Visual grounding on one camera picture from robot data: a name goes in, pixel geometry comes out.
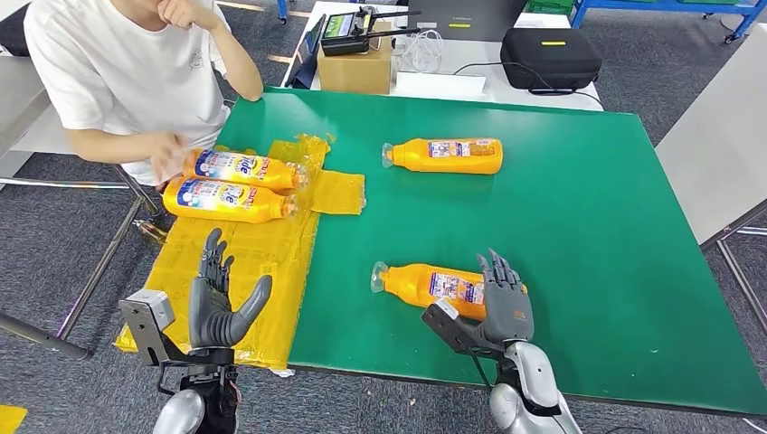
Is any person's left hand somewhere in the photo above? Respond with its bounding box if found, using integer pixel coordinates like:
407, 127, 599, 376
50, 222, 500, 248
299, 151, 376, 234
156, 0, 224, 31

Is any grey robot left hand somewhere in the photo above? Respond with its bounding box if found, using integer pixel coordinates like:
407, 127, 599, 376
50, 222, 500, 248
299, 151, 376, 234
188, 227, 274, 350

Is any person's right hand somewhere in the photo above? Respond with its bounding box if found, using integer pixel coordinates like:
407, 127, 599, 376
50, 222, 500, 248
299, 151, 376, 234
147, 131, 190, 185

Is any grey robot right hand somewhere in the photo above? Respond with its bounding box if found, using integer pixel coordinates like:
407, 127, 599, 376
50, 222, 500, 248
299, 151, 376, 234
458, 248, 535, 345

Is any orange detergent bottle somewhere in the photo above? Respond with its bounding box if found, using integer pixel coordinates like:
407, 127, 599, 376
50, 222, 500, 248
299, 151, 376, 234
381, 137, 505, 176
182, 147, 311, 193
369, 260, 528, 322
161, 175, 299, 224

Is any yellow taped mat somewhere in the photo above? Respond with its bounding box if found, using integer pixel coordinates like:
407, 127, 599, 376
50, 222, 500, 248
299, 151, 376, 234
113, 132, 368, 372

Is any brass table foot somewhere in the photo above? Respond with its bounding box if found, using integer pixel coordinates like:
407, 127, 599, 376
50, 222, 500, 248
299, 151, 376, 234
132, 218, 169, 244

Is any person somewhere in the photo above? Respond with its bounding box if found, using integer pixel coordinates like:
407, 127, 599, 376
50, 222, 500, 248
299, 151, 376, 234
24, 0, 265, 190

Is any dark blue tablet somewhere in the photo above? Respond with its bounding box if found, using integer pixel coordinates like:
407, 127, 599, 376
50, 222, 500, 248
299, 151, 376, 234
286, 13, 329, 90

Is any steel side table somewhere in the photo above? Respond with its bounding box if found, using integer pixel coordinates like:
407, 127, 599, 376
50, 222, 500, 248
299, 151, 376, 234
0, 53, 163, 361

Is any black remote controller with antennas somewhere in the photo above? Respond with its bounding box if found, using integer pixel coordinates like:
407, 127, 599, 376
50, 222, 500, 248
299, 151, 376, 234
320, 6, 423, 58

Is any brown cardboard box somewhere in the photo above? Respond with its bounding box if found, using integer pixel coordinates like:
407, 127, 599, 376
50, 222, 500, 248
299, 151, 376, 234
317, 21, 393, 95

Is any yellow floor marker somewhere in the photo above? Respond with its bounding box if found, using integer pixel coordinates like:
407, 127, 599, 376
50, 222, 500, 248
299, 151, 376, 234
0, 404, 30, 434

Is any white flat box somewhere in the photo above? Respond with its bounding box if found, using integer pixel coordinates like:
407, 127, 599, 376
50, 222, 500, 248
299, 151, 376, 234
395, 71, 488, 101

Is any grey side table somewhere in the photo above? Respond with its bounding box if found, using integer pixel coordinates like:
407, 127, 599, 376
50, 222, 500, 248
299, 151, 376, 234
656, 23, 767, 336

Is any green plastic crate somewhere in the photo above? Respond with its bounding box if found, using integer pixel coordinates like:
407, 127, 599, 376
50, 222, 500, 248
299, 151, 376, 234
525, 0, 576, 15

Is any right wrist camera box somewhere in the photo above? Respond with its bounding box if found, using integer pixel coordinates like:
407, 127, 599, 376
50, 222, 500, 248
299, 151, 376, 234
421, 297, 507, 361

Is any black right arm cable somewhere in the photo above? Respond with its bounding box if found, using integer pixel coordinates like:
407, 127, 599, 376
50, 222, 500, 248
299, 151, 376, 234
462, 341, 498, 397

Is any white cable bundle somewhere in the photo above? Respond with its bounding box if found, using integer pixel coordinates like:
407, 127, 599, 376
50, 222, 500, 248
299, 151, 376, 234
395, 28, 446, 74

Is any black power cable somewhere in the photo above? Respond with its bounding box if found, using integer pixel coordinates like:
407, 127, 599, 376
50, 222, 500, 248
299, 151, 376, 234
453, 61, 605, 112

